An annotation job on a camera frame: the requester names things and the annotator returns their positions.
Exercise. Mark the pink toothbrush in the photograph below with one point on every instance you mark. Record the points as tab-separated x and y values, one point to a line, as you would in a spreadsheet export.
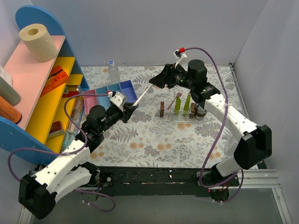
139	99
179	94

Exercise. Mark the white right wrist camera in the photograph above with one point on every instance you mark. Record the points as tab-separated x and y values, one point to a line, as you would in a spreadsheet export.
179	55

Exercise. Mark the orange box on shelf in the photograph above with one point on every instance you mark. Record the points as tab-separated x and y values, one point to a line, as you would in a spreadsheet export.
56	78

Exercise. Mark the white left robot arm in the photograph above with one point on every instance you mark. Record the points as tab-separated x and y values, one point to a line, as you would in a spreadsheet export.
40	193

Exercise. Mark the beige paper towel roll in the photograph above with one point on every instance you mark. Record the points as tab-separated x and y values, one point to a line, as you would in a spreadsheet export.
39	42

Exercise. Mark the purple drawer box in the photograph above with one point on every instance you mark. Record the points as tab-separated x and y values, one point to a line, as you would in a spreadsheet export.
127	89

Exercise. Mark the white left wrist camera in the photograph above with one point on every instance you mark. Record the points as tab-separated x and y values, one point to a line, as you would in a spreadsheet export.
117	99

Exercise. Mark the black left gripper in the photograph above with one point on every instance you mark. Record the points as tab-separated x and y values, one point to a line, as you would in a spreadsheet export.
125	112

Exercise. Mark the clear plastic water bottle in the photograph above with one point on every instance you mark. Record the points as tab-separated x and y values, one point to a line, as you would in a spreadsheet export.
113	73

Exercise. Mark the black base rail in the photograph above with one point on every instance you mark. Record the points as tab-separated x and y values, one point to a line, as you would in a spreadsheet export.
130	181

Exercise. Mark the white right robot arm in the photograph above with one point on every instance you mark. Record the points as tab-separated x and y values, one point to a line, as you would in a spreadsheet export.
250	143

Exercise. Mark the small red box low shelf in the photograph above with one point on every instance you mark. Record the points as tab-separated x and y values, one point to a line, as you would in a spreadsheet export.
56	130

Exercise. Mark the grey green bottle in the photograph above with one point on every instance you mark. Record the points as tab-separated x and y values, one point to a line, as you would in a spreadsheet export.
8	93

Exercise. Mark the pink drawer box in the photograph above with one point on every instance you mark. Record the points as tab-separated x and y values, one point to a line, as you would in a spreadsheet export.
89	101

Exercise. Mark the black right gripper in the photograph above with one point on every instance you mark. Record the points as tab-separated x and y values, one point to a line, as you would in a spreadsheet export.
167	76

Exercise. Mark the blue pink yellow shelf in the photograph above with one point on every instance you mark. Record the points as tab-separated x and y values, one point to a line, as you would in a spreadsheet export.
28	138

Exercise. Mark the clear textured tray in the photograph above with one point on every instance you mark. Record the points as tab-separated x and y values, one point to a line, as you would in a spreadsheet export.
170	116

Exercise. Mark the orange tube on shelf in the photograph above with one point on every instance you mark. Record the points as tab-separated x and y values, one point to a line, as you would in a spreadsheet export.
7	111

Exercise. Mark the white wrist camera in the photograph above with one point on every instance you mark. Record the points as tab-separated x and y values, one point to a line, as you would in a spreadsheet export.
117	99
179	55

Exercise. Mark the teal drawer box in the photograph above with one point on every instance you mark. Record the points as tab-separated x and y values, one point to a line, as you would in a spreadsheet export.
103	101

